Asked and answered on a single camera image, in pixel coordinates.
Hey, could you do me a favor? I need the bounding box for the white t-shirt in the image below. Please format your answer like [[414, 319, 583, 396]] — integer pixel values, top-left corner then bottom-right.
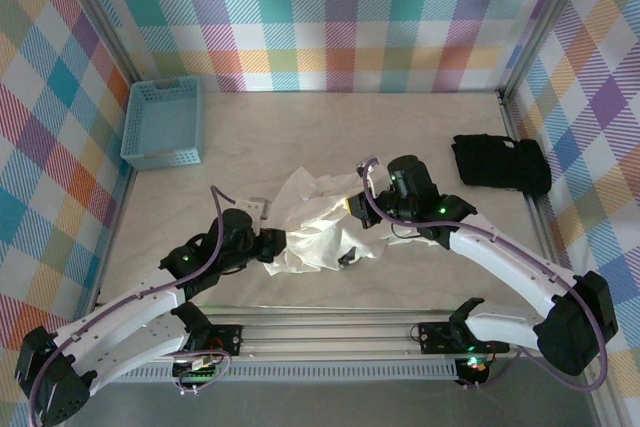
[[262, 165, 439, 278]]

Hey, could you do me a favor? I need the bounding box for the black folded garment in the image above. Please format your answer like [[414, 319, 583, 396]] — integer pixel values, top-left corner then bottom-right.
[[451, 133, 553, 196]]

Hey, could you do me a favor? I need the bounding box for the blue plastic basket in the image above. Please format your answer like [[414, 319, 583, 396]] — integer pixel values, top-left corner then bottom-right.
[[121, 76, 204, 172]]

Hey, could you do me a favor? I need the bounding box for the thin black right gripper cable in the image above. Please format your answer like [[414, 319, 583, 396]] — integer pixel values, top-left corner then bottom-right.
[[388, 223, 422, 240]]

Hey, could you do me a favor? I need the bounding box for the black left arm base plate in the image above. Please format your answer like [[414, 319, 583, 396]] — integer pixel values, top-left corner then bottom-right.
[[197, 324, 245, 357]]

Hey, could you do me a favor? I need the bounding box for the aluminium side rail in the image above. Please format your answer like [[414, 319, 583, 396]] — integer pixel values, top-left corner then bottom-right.
[[84, 166, 139, 321], [497, 90, 576, 316]]

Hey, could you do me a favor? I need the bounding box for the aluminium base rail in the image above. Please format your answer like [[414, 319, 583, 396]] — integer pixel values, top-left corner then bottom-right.
[[89, 302, 556, 364]]

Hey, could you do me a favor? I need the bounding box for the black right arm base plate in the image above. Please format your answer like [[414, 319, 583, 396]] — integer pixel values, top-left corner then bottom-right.
[[416, 319, 511, 354]]

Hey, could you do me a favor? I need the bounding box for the grey slotted cable duct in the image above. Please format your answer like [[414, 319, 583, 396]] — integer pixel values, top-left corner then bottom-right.
[[122, 365, 459, 382]]

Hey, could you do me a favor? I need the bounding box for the aluminium frame post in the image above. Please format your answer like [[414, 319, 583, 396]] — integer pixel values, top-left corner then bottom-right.
[[58, 0, 144, 86], [587, 379, 626, 427], [499, 0, 601, 98]]

